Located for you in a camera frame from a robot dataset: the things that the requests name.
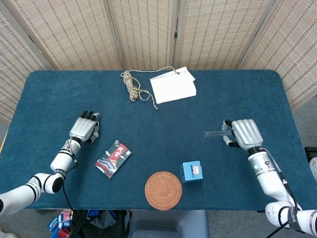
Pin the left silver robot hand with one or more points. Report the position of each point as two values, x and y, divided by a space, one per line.
81 129

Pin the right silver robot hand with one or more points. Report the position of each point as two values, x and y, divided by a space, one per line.
246 134

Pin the clear glass test tube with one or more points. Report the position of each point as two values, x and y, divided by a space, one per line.
214 134

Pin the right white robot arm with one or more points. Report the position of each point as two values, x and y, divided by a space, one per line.
270 181

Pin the red black card box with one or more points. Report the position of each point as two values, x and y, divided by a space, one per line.
114 158

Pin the light blue cardboard box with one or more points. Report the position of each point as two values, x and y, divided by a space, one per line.
192 172

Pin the blue table cloth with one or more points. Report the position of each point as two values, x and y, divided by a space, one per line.
158 129

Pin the white spiral notepad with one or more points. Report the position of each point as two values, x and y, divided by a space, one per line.
173 88

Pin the blue red snack packets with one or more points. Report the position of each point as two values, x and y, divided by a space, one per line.
60 223

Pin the woven bamboo folding screen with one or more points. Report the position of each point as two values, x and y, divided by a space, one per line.
74 32

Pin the black backpack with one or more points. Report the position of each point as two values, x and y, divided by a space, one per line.
99 225

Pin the round woven rattan coaster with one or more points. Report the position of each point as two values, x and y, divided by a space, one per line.
163 191

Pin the blue grey stool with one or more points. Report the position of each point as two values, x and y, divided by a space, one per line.
171 224

